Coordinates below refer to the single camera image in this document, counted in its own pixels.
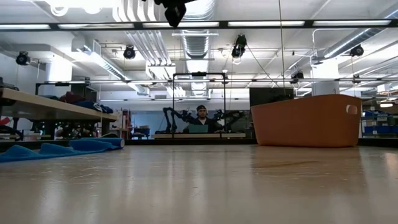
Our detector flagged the black monitor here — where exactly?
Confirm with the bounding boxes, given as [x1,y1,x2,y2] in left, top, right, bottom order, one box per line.
[249,87,295,107]

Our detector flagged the teal laptop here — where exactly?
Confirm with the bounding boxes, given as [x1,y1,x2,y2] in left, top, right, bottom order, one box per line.
[188,124,209,134]

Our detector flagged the person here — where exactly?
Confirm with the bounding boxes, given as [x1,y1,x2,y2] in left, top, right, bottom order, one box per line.
[183,105,223,134]

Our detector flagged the distant black rig frame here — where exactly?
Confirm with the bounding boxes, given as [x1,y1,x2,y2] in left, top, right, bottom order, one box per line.
[172,72,227,139]

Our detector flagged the silver ventilation duct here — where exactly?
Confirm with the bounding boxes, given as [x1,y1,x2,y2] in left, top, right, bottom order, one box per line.
[172,0,218,97]

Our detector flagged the black device on side table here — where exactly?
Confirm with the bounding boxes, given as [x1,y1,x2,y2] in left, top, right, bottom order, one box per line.
[0,77,20,91]

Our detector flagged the distant wooden table top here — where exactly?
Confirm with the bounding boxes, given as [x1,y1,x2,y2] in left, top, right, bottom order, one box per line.
[154,133,246,139]

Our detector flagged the blue storage bins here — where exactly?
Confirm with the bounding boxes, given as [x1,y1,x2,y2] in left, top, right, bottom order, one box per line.
[362,110,398,136]

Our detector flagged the wooden side table top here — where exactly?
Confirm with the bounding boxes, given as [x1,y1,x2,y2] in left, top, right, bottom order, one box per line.
[0,86,119,123]

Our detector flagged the orange plastic bin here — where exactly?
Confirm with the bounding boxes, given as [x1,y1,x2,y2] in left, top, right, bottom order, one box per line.
[250,94,363,148]

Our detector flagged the distant horizontal rig bar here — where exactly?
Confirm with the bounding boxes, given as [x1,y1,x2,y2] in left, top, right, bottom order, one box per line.
[35,77,398,85]

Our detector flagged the pile of clothes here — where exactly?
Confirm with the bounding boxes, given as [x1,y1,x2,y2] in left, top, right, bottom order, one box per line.
[57,91,114,114]

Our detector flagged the black aluminium table frame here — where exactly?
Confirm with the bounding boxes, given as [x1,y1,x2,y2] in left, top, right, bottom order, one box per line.
[0,138,398,152]

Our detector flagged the black ceiling-hung camera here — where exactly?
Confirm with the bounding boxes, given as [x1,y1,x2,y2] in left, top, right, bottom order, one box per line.
[349,44,364,58]
[231,34,248,59]
[290,70,305,85]
[123,45,137,60]
[15,51,31,66]

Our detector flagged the blue elastic bandage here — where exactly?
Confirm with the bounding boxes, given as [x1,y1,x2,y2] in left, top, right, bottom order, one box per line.
[0,137,126,164]

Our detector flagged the thin hanging cable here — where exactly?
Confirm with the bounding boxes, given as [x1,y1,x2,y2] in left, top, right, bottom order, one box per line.
[278,0,286,96]

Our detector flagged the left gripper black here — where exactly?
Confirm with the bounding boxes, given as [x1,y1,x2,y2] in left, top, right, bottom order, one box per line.
[141,0,197,28]

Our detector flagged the black horizontal rig bar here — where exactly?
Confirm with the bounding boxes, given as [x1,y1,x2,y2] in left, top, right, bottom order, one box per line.
[0,18,398,32]

